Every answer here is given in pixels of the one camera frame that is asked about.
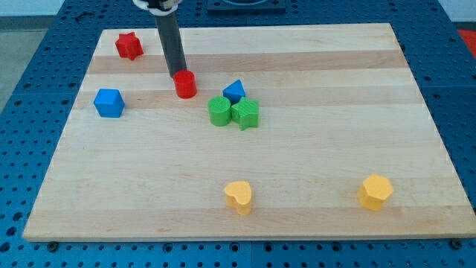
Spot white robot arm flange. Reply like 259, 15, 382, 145
132, 0, 183, 16

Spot wooden board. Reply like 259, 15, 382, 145
23, 23, 475, 242

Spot yellow heart block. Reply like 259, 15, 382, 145
224, 181, 252, 216

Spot yellow hexagon block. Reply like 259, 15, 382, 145
357, 174, 393, 211

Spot green cylinder block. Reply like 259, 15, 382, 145
208, 96, 231, 127

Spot blue triangle block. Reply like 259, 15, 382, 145
222, 80, 246, 105

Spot green star block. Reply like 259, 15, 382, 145
231, 97, 260, 131

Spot red cylinder block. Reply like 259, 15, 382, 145
173, 70, 197, 99

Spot blue cube block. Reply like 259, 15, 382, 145
94, 89, 125, 118

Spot red star block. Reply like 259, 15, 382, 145
115, 32, 144, 60

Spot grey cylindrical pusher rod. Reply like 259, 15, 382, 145
155, 12, 187, 77

